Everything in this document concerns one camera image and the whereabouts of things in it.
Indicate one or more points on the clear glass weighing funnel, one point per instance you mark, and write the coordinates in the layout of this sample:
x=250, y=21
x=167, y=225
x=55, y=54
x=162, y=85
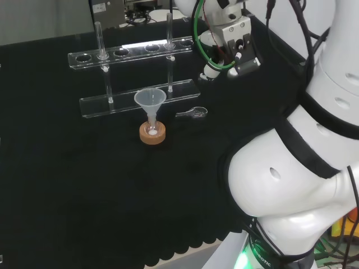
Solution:
x=196, y=111

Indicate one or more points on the glass round-bottom flask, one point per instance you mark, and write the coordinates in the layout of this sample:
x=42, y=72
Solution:
x=157, y=129

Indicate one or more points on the dark equipment cabinet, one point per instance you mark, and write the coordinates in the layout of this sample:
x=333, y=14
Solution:
x=108, y=12

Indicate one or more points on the yellow stop button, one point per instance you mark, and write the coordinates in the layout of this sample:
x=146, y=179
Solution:
x=346, y=224

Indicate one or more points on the clear acrylic funnel stand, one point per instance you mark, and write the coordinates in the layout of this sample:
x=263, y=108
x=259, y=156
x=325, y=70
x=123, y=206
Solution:
x=126, y=102

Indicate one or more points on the clear plastic funnel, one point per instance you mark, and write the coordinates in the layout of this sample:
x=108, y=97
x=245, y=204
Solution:
x=150, y=98

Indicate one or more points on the black bench cloth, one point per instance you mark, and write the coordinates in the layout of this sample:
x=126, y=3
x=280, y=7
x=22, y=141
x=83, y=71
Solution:
x=84, y=182

